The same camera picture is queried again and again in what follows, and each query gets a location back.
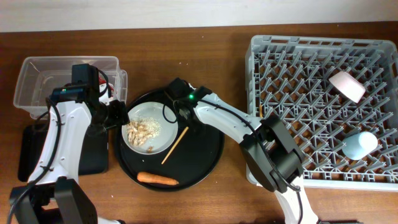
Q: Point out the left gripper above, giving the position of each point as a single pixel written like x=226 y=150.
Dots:
x=120 y=115

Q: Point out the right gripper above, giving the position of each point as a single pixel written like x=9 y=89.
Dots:
x=182 y=118

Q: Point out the rice and nut shell scraps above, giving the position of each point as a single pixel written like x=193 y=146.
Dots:
x=139 y=131

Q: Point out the wooden chopstick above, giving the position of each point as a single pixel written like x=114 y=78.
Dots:
x=175 y=144
x=260 y=111

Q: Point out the red snack wrapper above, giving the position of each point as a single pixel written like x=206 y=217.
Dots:
x=102 y=85

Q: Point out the orange carrot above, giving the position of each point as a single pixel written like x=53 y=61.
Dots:
x=155 y=179

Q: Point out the light blue cup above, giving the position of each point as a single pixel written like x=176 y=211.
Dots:
x=359 y=145

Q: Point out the white tissue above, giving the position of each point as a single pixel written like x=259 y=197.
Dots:
x=106 y=99

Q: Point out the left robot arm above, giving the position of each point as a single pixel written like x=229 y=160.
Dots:
x=52 y=193

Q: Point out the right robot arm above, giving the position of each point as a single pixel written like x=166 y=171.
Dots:
x=271 y=154

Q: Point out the clear plastic waste bin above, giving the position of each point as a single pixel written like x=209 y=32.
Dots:
x=40 y=75

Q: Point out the grey plastic dishwasher rack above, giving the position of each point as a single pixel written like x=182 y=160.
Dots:
x=289 y=76

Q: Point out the black rectangular tray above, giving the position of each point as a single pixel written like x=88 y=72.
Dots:
x=93 y=160

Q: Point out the round black serving tray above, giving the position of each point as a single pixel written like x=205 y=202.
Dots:
x=193 y=159

